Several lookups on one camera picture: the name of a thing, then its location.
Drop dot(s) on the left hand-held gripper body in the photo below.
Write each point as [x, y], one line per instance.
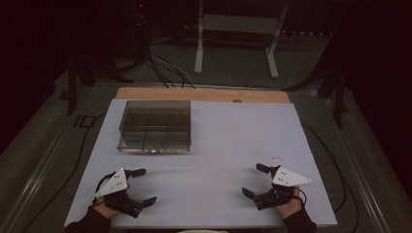
[114, 183]

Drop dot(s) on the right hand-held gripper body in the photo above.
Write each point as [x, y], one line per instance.
[288, 178]

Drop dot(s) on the small pink rubber band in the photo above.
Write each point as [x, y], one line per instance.
[278, 158]

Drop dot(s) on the clear plastic drawer box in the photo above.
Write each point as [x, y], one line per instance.
[155, 126]

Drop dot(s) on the person's left hand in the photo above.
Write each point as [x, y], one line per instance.
[105, 209]

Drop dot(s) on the person's right hand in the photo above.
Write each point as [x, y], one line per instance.
[290, 208]

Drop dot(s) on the wooden board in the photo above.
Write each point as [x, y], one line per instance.
[200, 94]

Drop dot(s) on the black tripod stand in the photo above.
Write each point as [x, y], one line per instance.
[85, 73]
[333, 85]

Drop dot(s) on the white metal stand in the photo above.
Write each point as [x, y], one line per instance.
[238, 24]

